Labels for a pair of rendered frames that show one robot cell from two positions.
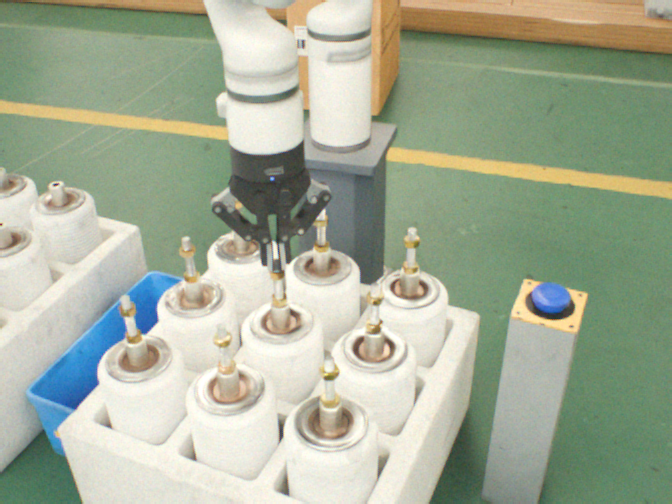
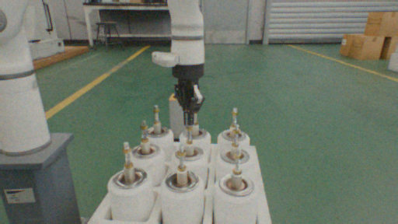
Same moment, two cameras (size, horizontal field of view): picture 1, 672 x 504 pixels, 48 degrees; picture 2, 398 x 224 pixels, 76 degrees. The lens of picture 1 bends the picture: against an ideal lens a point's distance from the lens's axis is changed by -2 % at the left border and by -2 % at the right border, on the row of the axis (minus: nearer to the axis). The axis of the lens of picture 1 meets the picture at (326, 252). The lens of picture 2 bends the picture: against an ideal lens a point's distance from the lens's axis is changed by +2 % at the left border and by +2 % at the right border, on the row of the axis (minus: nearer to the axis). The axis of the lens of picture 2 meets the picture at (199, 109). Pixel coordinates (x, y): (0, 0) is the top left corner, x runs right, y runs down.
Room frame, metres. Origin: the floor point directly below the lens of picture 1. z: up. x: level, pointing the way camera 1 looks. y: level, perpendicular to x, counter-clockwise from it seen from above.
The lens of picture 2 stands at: (0.85, 0.61, 0.60)
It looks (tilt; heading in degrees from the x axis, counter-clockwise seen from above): 21 degrees down; 250
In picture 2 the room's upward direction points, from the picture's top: straight up
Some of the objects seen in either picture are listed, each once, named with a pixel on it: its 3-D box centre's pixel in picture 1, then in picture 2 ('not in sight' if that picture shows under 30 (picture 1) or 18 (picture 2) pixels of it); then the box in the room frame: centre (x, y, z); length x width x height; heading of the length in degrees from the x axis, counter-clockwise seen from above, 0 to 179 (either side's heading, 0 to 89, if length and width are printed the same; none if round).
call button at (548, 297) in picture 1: (550, 300); not in sight; (0.62, -0.24, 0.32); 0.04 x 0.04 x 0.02
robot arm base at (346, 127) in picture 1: (340, 87); (19, 113); (1.05, -0.03, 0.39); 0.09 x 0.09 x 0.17; 71
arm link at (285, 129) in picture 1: (262, 100); (179, 48); (0.70, 0.06, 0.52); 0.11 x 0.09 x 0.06; 8
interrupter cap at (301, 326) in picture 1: (281, 322); (189, 153); (0.68, 0.06, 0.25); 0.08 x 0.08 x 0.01
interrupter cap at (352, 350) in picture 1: (374, 349); (194, 134); (0.63, -0.05, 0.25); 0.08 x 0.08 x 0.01
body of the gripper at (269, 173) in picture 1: (269, 172); (188, 78); (0.68, 0.06, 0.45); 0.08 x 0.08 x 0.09
